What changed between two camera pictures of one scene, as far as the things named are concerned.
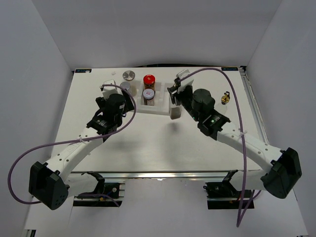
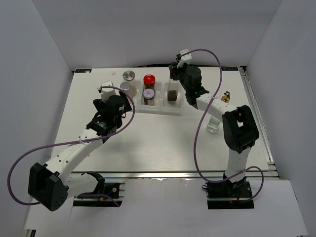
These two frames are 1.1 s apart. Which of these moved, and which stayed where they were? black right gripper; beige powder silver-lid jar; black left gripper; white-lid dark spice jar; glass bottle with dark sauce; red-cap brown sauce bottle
Moved: glass bottle with dark sauce; black right gripper
Stayed: white-lid dark spice jar; black left gripper; red-cap brown sauce bottle; beige powder silver-lid jar
